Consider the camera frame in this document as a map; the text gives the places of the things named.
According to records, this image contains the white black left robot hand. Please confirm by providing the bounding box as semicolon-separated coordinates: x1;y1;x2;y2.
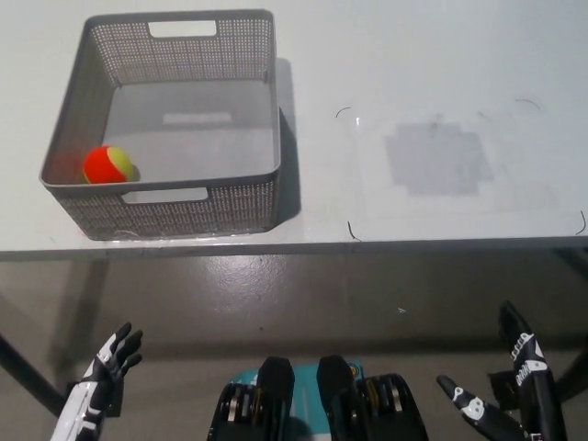
50;322;144;441

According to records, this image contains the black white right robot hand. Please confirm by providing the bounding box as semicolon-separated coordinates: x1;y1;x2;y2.
435;300;564;441

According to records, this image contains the orange and yellow tennis ball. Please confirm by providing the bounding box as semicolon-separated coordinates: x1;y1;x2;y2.
82;145;137;185

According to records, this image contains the gray perforated plastic basket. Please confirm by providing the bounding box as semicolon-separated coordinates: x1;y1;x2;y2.
39;7;282;243

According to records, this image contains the gray square tape patch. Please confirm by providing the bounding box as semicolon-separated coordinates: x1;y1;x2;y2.
384;122;495;198

